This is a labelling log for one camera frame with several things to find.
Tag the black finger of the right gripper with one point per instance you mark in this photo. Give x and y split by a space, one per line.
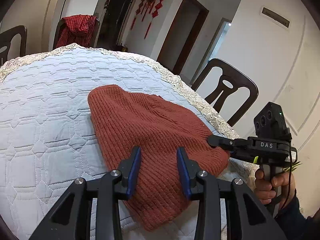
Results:
236 147

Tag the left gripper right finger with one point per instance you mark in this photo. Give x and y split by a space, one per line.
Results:
246 217

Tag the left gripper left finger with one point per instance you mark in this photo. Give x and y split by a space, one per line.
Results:
70 216

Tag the rust red knit sweater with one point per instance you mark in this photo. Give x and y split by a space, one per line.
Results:
123 120

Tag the dark blue sleeve forearm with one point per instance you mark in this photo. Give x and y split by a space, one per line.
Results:
295 225

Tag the person's right hand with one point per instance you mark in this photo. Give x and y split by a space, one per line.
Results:
264 188

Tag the dark wooden chair right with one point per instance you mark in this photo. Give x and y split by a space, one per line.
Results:
229 82

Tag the dark wooden chair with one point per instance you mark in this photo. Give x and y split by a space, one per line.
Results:
6 41
229 82

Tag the light blue quilted lace cloth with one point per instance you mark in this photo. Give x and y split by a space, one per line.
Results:
47 137

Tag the red Chinese knot decoration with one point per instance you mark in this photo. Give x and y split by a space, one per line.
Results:
147 7

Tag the dark chair with red garment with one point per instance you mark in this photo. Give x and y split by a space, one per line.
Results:
56 33

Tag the red checked garment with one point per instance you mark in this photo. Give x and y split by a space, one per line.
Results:
77 30

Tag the dark wooden chair left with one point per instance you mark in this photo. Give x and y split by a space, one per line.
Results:
6 41

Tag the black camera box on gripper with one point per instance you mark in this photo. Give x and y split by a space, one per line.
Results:
270 123

